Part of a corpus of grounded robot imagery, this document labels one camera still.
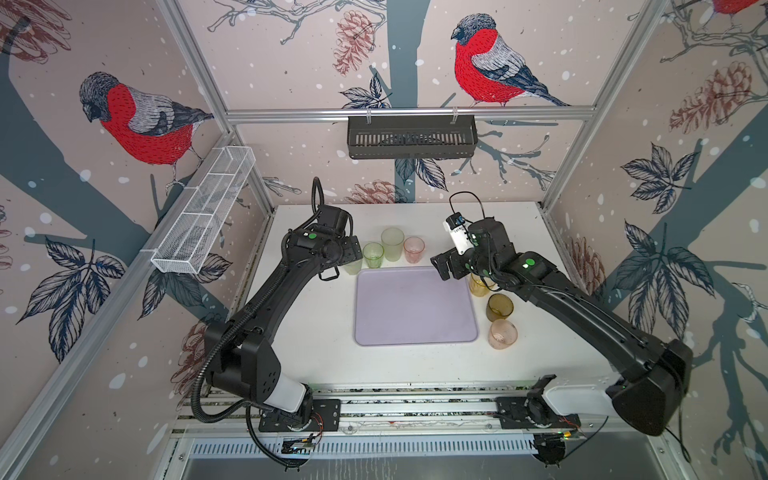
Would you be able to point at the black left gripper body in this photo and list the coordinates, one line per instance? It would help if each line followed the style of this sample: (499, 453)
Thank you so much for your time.
(347, 251)

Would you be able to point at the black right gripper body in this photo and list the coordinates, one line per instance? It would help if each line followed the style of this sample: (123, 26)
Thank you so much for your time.
(462, 264)

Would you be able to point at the pale green dimpled short glass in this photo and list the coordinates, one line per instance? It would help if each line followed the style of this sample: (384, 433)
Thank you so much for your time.
(353, 268)

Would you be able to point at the pink glass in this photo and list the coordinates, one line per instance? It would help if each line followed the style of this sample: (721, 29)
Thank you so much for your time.
(414, 248)

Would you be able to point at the bright green faceted glass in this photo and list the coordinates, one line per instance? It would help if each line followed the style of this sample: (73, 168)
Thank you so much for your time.
(373, 254)

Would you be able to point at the pink glass near right arm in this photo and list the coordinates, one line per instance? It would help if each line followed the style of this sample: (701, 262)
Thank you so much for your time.
(502, 334)

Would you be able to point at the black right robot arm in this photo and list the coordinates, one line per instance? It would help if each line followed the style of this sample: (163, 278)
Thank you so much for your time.
(654, 375)

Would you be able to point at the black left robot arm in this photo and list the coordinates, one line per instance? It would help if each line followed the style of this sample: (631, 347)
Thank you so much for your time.
(239, 357)

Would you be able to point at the lilac plastic tray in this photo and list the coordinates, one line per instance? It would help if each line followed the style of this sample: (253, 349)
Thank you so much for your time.
(412, 306)

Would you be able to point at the yellow amber glass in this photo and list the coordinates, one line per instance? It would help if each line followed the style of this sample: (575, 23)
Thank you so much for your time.
(480, 286)

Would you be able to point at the dark olive glass near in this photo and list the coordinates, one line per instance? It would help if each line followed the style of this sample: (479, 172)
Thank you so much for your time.
(499, 307)

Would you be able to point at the tall pale green dimpled glass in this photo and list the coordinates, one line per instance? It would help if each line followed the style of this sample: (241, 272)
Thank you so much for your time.
(392, 240)

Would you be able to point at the aluminium back crossbar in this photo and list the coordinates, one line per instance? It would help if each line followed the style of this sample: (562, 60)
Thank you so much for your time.
(578, 113)

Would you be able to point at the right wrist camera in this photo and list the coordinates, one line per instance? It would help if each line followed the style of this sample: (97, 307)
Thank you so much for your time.
(456, 226)

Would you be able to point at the black hanging wire basket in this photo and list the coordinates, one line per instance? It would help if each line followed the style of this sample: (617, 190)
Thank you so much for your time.
(412, 137)

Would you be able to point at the white wire mesh shelf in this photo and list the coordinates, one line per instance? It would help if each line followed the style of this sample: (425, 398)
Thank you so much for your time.
(194, 232)

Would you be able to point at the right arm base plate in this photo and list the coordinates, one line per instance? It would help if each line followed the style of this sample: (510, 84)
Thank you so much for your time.
(534, 413)

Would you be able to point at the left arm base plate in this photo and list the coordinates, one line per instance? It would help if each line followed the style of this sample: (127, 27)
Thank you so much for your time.
(320, 415)

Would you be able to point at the aluminium front rail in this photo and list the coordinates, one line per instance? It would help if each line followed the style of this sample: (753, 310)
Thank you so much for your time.
(470, 408)

